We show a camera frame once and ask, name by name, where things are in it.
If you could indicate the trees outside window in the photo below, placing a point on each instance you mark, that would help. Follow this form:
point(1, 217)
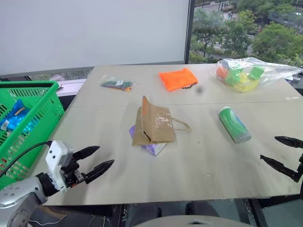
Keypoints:
point(248, 35)

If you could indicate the green plastic shopping basket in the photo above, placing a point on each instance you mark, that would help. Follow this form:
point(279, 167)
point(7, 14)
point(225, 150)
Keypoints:
point(40, 111)

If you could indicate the clear bag of coloured sticks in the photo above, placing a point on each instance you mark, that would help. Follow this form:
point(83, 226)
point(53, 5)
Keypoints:
point(117, 84)

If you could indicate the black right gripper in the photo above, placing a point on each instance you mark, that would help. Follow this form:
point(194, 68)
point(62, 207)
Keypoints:
point(301, 165)

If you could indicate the orange foam block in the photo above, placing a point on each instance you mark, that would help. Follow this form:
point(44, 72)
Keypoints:
point(221, 72)

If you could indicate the yellow foam block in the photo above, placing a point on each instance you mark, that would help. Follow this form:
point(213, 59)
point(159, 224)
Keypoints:
point(246, 85)

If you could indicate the black window frame post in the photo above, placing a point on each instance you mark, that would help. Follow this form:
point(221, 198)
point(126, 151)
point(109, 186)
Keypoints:
point(189, 30)

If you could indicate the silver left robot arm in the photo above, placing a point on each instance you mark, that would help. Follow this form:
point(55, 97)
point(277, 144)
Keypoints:
point(14, 196)

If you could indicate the blue snack bag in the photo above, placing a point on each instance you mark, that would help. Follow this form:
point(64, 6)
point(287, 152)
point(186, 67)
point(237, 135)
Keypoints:
point(14, 117)

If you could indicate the green cylindrical canister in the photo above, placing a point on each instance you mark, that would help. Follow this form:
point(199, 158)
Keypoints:
point(234, 125)

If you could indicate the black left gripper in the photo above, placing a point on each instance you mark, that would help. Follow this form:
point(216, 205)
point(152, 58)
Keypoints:
point(72, 176)

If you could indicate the green foam block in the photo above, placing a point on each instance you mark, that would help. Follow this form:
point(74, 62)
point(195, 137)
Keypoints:
point(233, 78)

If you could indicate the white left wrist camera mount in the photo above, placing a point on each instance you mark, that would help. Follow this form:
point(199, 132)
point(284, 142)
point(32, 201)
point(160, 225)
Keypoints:
point(55, 156)

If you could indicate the purple white box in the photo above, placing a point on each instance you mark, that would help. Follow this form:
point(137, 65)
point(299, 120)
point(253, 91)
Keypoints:
point(154, 148)

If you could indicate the white roller blind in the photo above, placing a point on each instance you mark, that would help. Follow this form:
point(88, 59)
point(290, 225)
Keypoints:
point(94, 33)

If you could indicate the brown paper bag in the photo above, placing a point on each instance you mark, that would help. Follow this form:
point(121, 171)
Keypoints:
point(154, 125)

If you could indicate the green foam cube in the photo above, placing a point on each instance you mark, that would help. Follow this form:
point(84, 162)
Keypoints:
point(256, 72)

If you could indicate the black table leg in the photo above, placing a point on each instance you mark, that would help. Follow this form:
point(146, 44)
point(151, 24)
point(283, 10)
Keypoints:
point(258, 212)

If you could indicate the clear plastic bag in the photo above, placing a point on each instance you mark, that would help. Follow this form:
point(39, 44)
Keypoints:
point(274, 68)

